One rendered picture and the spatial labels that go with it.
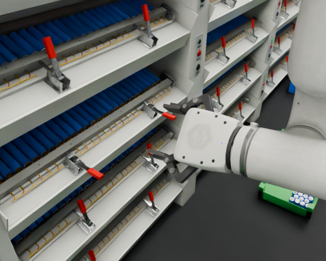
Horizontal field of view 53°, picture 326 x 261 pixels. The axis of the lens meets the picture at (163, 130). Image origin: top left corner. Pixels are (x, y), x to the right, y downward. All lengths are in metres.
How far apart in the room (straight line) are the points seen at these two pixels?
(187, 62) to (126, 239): 0.56
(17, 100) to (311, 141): 0.46
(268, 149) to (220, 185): 0.89
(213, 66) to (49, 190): 0.71
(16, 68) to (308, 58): 0.45
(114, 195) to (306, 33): 0.66
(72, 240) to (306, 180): 0.56
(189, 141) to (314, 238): 0.82
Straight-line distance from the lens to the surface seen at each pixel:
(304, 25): 0.42
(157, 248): 1.17
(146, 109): 0.86
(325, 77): 0.42
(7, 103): 0.58
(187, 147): 0.57
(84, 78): 0.65
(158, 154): 0.60
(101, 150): 0.76
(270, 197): 1.34
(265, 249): 1.22
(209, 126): 0.56
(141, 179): 0.96
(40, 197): 0.68
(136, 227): 1.09
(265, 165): 0.51
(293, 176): 0.50
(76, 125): 0.77
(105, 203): 0.90
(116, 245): 1.05
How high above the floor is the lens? 0.95
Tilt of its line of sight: 35 degrees down
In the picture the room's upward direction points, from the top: straight up
